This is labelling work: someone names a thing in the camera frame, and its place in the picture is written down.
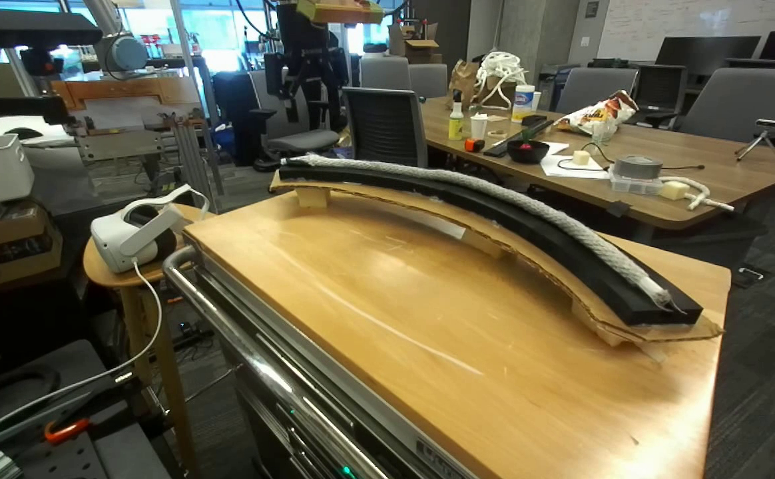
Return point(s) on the white VR headset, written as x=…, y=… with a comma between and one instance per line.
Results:
x=130, y=241

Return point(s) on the grey padded office chair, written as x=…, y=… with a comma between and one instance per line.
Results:
x=596, y=90

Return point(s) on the dark mesh office chair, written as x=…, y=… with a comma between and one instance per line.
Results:
x=388, y=123

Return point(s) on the green glue bottle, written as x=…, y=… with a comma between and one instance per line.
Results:
x=457, y=123

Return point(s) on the large grey office chair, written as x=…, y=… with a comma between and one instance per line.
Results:
x=742, y=103

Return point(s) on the curved cardboard base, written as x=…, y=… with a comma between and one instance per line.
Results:
x=614, y=332

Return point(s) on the black wheeled chair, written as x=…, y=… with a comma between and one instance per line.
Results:
x=255, y=116

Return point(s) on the long wooden office table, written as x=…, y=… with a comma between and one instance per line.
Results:
x=746, y=178

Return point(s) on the round wooden stool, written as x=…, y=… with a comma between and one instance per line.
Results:
x=108, y=275

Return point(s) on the long black bar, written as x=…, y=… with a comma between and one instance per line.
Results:
x=514, y=136

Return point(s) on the chip bag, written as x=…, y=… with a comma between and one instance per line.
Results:
x=602, y=116

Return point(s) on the small white cup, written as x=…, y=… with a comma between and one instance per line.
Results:
x=481, y=127

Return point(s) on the grey tape roll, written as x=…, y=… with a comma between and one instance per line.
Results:
x=641, y=166

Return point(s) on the white canister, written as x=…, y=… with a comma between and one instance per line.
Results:
x=524, y=103

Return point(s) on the small tabletop tripod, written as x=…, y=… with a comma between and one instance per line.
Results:
x=763, y=136

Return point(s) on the orange clamp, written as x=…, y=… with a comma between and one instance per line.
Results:
x=66, y=432

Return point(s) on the black bowl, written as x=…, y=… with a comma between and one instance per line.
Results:
x=529, y=151

